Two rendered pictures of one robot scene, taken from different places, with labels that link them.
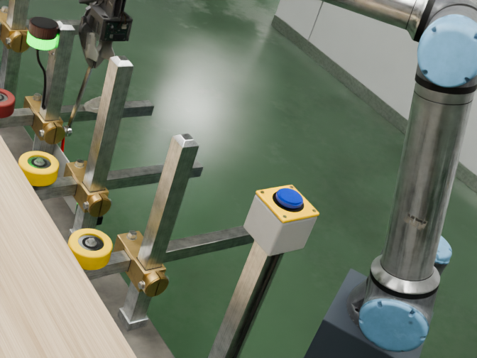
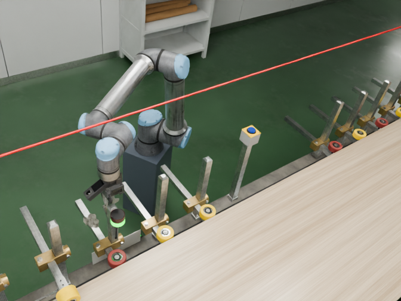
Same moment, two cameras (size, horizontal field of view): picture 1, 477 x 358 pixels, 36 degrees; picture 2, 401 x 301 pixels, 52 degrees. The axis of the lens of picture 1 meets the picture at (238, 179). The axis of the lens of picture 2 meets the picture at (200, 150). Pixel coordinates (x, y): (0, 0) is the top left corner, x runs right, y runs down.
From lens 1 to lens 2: 1.96 m
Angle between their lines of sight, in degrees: 67
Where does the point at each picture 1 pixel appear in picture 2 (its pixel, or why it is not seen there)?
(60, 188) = not seen: hidden behind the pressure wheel
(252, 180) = not seen: outside the picture
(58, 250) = (215, 220)
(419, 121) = (179, 90)
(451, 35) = (185, 63)
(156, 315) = (75, 257)
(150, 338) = not seen: hidden behind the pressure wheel
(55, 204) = (135, 248)
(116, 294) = (184, 221)
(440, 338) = (77, 143)
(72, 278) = (227, 214)
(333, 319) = (156, 161)
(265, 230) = (256, 140)
